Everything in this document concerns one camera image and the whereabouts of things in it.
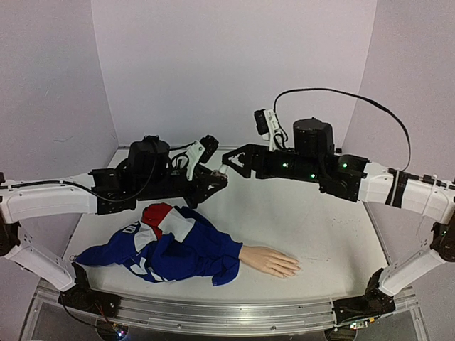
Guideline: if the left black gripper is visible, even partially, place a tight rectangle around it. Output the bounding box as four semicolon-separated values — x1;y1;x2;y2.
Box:
138;168;229;210

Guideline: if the clear nail polish bottle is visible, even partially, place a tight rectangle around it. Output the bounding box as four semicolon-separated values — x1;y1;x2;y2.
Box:
212;170;228;179

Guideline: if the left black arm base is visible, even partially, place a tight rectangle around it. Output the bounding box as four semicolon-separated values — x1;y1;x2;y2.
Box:
58;262;121;318

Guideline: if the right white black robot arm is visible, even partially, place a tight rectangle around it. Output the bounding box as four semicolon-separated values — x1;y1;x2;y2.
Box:
219;117;454;296

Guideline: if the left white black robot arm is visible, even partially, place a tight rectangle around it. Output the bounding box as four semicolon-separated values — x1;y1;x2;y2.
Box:
1;135;228;310

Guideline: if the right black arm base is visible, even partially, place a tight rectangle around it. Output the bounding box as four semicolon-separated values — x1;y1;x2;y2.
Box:
333;268;395;325

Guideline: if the blue red white jacket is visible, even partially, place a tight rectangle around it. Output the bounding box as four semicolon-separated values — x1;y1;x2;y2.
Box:
75;203;242;286

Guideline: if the mannequin hand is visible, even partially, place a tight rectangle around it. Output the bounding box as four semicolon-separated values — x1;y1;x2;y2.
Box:
239;245;301;278

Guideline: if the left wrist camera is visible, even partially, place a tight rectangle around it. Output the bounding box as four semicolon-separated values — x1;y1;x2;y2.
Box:
185;135;219;181

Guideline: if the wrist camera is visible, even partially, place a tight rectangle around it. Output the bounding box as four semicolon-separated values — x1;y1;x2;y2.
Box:
185;135;219;181
254;109;289;151

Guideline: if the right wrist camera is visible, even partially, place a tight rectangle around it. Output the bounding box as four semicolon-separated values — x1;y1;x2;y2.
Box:
254;109;289;151

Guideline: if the right black camera cable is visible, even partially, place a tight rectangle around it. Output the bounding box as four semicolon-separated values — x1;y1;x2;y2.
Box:
272;87;412;171

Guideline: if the aluminium front rail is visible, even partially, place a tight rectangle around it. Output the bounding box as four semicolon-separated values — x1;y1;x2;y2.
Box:
20;267;429;340

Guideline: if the left black base cable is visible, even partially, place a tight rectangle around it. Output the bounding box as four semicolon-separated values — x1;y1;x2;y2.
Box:
59;301;107;330

